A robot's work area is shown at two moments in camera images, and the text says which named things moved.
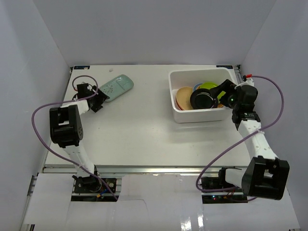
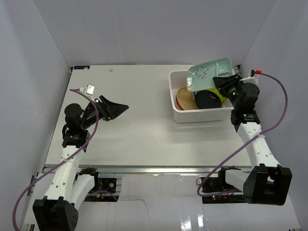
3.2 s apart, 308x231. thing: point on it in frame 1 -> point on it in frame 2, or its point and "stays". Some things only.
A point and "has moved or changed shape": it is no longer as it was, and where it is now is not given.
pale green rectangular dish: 117,87 -> 200,76
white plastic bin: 189,78 stays
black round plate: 203,98 has moved or changed shape
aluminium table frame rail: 73,170 stays
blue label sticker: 81,67 stays
